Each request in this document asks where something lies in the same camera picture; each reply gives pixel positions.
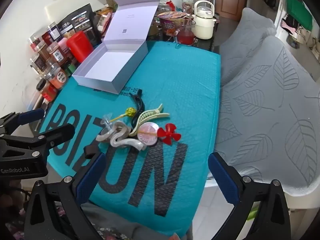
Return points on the row of spice jars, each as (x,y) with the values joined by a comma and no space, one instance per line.
(55,77)

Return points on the grey leaf-pattern chair cover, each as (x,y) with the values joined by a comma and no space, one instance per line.
(250,35)
(270,110)

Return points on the pink round compact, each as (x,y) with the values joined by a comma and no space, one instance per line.
(147,132)

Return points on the clear plastic hair clip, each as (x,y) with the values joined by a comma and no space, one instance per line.
(108,122)

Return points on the white translucent wavy hair clip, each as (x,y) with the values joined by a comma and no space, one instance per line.
(125,142)

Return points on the beige pearly wavy hair clip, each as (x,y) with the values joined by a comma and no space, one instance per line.
(110,133)

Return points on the teal mat with black letters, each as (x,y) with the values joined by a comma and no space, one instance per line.
(175,85)

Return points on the red plastic canister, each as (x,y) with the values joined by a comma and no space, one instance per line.
(80,46)

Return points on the brown wooden door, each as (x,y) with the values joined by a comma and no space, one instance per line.
(230,2)

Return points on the dark floral cloth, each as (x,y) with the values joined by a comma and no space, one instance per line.
(61,211)

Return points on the cream tote bag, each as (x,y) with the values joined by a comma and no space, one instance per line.
(303,36)

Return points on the cream hair claw clip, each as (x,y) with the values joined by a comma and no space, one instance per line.
(152,115)

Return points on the black hair claw clip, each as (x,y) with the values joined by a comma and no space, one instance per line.
(139,105)

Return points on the pink bottle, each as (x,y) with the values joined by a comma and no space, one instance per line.
(64,45)

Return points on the white water bottle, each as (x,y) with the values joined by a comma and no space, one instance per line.
(203,25)

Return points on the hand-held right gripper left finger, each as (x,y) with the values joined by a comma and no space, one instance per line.
(91,177)

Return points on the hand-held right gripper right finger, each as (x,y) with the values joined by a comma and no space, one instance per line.
(222,177)

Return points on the yellow-green hairpin stick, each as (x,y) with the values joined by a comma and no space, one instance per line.
(130,111)

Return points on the white hinged gift box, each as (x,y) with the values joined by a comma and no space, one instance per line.
(130,25)

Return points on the green tote bag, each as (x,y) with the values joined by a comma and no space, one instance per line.
(298,11)

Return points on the instant noodle cup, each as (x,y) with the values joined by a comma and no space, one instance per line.
(170,26)

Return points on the glass mug with red drink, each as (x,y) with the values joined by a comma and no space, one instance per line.
(185,38)

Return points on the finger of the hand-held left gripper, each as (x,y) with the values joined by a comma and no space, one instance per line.
(60,132)
(30,116)

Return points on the black printed pouch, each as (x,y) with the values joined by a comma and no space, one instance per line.
(82,22)

